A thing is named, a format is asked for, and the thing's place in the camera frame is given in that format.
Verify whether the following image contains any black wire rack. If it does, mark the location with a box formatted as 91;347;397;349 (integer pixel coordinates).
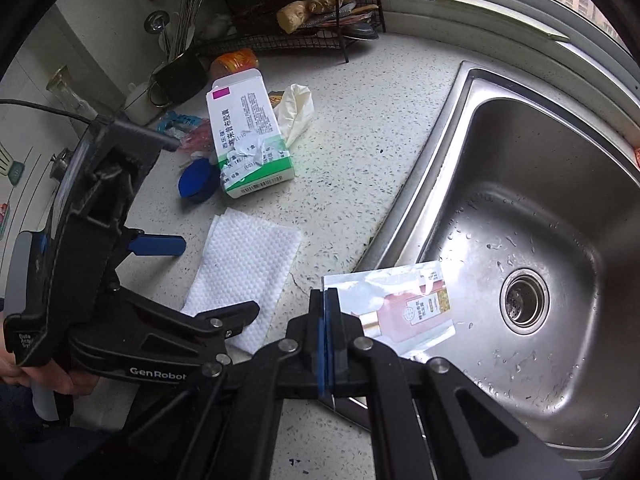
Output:
195;0;386;58

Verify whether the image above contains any white paper towel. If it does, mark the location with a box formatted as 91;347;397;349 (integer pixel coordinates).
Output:
181;208;302;354

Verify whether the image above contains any blue plastic lid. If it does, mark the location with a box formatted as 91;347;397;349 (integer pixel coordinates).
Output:
178;158;220;204

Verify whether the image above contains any black utensil holder mug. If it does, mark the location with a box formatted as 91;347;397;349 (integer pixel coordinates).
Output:
148;51;208;108

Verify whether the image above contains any small steel kettle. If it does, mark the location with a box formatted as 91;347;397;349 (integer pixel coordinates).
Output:
49;148;74;182

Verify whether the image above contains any small pink box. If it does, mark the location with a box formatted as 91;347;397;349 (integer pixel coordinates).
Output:
323;261;456;363

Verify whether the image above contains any blue pink cutlery wrapper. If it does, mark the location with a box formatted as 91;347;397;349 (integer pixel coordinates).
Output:
155;110;213;155

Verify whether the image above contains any steel strainer ladle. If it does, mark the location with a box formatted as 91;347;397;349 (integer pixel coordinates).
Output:
143;10;170;36

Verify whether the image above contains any person left hand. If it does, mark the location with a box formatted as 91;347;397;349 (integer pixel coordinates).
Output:
0;349;99;396

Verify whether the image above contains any ginger root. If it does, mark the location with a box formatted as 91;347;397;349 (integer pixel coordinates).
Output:
276;0;356;34

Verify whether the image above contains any stainless steel sink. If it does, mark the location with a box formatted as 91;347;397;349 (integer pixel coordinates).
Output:
358;62;639;479

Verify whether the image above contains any green white medicine box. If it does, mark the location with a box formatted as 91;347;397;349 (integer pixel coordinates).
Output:
206;68;295;198

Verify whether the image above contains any orange plastic cup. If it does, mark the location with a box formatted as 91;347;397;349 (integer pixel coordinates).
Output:
209;48;259;80

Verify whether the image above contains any white ceramic pot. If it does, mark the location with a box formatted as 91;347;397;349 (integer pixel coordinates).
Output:
122;82;162;126

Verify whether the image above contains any white plastic glove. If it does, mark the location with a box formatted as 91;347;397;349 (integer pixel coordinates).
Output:
273;84;314;148

